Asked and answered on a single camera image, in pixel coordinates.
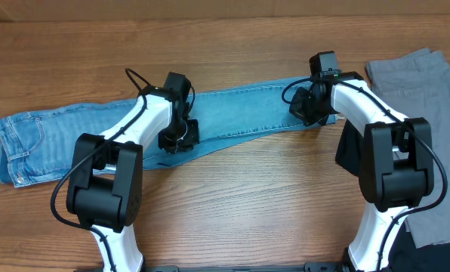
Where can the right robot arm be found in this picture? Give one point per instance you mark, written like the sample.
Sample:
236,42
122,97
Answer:
393,162

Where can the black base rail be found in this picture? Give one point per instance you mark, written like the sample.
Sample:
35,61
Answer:
307,267

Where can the black garment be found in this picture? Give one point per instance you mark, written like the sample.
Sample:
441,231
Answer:
404,255

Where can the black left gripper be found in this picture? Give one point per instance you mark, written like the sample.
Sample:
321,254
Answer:
192,136

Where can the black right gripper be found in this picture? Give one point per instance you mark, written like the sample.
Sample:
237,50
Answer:
298,112

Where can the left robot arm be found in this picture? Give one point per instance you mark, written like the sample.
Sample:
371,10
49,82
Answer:
105,181

